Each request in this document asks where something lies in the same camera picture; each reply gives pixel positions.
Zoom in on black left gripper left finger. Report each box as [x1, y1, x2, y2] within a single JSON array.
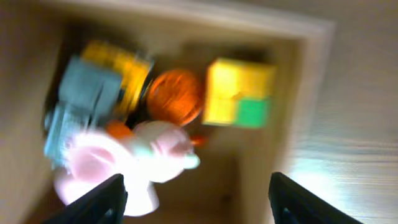
[[44, 174, 128, 224]]

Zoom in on pink white duck toy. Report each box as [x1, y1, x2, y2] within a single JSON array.
[[54, 121, 200, 217]]

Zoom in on colourful puzzle cube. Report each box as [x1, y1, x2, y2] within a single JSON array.
[[202, 58, 277, 128]]

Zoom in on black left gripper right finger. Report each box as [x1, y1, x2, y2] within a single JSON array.
[[268, 172, 361, 224]]

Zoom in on yellow grey toy truck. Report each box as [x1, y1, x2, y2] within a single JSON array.
[[44, 39, 154, 168]]

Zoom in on orange ridged disc toy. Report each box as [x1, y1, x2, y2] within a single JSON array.
[[146, 69, 203, 126]]

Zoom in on white cardboard box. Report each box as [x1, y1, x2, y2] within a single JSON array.
[[1, 1, 333, 223]]

